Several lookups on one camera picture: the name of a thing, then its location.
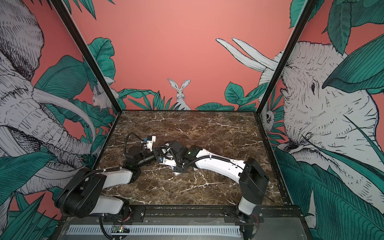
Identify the white ventilated strip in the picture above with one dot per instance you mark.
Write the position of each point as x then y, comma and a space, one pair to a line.
161, 230

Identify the small circuit board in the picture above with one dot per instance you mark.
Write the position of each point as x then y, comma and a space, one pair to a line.
120, 229

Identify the black front mounting rail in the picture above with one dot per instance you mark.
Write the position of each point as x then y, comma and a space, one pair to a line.
229, 213

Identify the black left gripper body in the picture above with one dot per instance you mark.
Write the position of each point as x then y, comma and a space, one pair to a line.
156, 157

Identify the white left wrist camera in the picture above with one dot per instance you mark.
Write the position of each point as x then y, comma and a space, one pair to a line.
149, 143

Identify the black left frame post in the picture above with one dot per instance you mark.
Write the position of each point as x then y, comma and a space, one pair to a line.
63, 12

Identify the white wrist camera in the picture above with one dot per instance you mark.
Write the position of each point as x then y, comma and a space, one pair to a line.
167, 162
149, 143

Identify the white remote control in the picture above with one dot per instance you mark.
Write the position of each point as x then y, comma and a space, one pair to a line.
165, 151

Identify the black right frame post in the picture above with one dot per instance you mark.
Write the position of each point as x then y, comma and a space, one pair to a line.
298, 29

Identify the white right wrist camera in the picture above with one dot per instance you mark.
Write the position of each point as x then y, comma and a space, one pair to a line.
167, 162

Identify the black frame post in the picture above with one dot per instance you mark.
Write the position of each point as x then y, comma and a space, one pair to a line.
63, 12
298, 29

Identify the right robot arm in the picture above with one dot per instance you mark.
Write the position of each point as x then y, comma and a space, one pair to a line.
249, 174

